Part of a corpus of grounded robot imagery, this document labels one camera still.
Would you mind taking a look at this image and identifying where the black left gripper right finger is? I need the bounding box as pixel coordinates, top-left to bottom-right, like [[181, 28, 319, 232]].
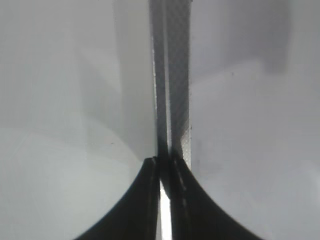
[[170, 158, 247, 240]]

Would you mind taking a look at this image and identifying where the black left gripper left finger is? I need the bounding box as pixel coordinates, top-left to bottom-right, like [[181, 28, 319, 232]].
[[77, 157, 160, 240]]

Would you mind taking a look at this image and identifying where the white board with grey frame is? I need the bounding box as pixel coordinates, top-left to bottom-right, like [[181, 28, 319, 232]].
[[149, 0, 320, 240]]

